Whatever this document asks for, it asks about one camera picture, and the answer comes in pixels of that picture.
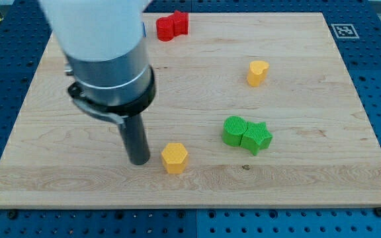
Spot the black clamp ring with lever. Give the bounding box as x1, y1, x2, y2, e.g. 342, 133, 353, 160
67, 66, 156, 125

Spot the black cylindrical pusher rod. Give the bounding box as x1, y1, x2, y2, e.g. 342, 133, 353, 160
118, 114, 151, 165

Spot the yellow hexagon block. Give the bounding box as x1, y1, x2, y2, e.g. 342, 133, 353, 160
161, 143, 189, 174

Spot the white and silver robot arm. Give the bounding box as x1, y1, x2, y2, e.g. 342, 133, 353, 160
38, 0, 155, 165

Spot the blue block behind arm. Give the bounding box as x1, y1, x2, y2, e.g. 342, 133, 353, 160
142, 22, 146, 38

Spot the yellow heart block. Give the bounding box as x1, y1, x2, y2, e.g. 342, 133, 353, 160
247, 61, 270, 87

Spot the red cylinder block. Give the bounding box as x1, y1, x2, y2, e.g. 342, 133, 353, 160
156, 17, 175, 42

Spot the green cylinder block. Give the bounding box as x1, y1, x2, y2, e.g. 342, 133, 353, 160
222, 116, 247, 147

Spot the red star block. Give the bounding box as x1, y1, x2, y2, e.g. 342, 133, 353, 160
168, 10, 189, 36

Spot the wooden board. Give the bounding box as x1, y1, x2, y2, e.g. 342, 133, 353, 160
0, 13, 381, 210

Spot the green star block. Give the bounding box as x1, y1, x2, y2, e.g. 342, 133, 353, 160
240, 122, 273, 155

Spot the white fiducial marker tag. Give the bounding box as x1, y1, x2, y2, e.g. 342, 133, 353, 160
331, 23, 359, 39

